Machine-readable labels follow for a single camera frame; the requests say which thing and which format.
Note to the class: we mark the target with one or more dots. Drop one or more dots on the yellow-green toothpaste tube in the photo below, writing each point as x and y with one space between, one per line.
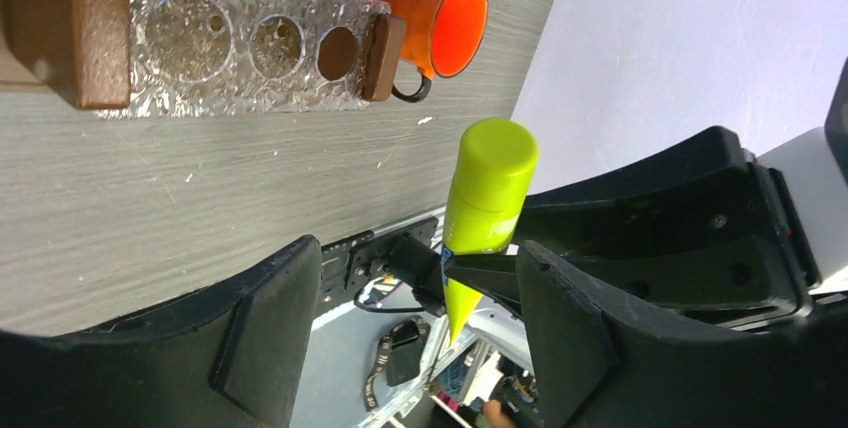
495 165

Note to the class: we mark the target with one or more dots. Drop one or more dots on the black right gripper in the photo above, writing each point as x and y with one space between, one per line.
701 228

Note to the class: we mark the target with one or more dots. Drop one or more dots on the clear textured toothbrush holder rack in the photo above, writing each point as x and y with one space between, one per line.
227 58

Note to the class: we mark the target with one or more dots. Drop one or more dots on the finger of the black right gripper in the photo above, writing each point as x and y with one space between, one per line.
493 275

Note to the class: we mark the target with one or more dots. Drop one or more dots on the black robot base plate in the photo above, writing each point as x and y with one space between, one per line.
351 263

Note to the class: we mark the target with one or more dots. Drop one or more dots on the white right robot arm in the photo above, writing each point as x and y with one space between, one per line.
814 165

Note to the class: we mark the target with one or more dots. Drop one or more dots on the orange plastic mug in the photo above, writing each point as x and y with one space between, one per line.
441 39

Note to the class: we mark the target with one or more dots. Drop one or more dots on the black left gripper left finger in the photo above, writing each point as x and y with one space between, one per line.
227 355

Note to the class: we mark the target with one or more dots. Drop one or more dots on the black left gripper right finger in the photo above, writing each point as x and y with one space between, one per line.
605 358

